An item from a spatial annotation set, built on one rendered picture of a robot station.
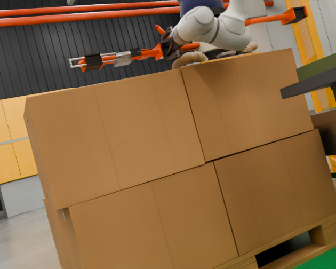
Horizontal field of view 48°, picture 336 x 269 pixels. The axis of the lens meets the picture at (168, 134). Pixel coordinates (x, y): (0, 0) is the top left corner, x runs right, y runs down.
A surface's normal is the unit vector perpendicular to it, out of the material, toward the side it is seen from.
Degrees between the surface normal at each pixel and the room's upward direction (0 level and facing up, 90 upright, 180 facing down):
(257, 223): 90
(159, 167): 90
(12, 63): 90
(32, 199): 90
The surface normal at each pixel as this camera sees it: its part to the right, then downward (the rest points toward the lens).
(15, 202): 0.47, -0.14
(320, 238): -0.88, 0.23
